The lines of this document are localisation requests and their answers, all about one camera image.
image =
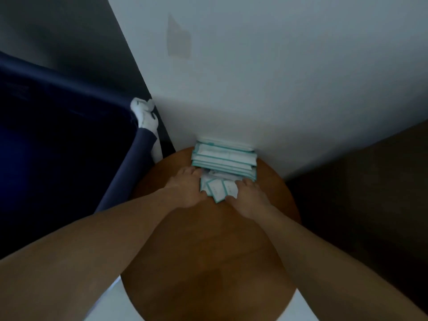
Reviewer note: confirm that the person's right hand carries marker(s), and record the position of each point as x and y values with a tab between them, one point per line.
249	200

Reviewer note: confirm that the person's left hand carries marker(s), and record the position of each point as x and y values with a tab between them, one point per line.
184	190

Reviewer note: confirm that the person's right thumb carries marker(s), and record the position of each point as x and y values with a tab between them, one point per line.
230	198

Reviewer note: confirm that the person's left thumb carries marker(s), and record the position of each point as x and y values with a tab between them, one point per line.
201	196

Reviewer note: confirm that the small white teal-edged packet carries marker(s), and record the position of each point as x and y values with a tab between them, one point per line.
217	190
204	183
230	187

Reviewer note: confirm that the person's right forearm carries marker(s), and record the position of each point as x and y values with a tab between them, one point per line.
327	270

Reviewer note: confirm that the person's left forearm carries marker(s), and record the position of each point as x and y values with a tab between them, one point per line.
83	257

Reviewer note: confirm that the stack of white teal envelopes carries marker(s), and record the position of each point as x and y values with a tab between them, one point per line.
224	158

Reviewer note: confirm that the dark blue fabric bin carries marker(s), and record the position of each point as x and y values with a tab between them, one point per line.
60	147

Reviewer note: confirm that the white frame pole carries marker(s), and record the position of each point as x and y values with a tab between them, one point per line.
156	150

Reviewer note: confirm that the white plastic frame connector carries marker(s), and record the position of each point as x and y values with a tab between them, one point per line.
144	115

